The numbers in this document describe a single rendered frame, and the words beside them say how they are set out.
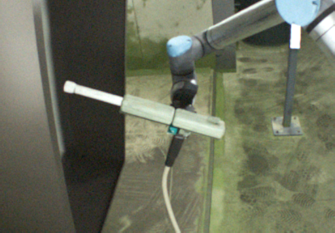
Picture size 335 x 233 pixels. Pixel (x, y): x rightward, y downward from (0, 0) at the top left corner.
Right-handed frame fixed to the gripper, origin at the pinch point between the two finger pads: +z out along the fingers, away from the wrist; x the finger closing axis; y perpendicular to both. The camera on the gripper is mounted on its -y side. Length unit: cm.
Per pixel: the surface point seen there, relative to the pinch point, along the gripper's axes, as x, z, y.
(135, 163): 7, -69, 86
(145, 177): -1, -57, 83
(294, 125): -90, -104, 47
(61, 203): 23.5, 35.0, 2.9
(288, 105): -78, -102, 32
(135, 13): 41, -187, 35
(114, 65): 26.4, -24.9, -0.3
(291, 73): -68, -101, 11
